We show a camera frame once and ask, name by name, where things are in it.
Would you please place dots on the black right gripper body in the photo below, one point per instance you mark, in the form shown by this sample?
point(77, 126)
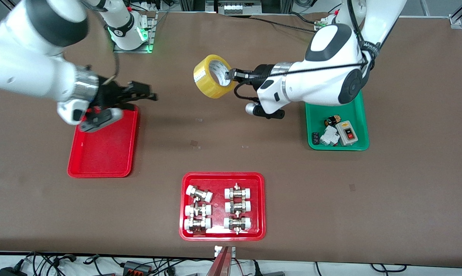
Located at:
point(107, 96)

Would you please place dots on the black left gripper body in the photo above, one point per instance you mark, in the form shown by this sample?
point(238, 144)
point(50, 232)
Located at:
point(262, 72)

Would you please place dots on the yellow packing tape roll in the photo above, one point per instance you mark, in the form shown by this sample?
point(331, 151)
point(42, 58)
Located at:
point(213, 76)

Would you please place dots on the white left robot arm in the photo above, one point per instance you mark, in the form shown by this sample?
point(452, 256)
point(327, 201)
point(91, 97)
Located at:
point(330, 65)

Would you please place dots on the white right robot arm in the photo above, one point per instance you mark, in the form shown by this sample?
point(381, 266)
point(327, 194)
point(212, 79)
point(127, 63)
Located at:
point(27, 57)

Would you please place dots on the empty-style large red tray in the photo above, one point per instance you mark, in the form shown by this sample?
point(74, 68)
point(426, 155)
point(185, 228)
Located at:
point(104, 149)

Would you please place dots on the green plastic tray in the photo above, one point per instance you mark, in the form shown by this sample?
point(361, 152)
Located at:
point(323, 126)

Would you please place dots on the red tray with fittings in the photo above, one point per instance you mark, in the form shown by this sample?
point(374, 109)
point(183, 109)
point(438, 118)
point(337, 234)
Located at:
point(219, 207)

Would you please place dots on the white power strip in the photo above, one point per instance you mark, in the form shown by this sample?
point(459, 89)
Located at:
point(234, 7)

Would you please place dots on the black round coil component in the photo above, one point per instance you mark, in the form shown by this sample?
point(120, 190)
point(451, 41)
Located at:
point(331, 121)

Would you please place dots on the white circuit breaker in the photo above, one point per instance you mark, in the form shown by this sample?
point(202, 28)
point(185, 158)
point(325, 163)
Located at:
point(329, 137)

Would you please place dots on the tilted white-capped metal pipe fitting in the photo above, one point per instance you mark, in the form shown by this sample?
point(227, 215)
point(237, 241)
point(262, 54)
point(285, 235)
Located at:
point(199, 193)

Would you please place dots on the black orange connector box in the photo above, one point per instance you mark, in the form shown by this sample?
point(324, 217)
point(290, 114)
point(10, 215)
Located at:
point(137, 267)

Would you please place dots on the red metal bar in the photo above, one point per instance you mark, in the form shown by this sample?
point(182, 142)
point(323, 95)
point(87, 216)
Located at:
point(220, 264)

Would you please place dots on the black power adapter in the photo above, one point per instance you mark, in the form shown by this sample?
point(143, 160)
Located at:
point(10, 271)

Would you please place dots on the aluminium arm base plate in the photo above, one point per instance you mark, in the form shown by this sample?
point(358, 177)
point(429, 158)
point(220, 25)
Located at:
point(151, 36)
point(323, 23)

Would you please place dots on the small black rocker switch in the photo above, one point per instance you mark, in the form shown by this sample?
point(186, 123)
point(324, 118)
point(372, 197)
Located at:
point(315, 138)

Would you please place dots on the grey push-button switch box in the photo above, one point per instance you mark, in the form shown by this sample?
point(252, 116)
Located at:
point(347, 133)

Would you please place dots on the silver metal bracket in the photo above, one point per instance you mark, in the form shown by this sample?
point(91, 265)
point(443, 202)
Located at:
point(217, 251)

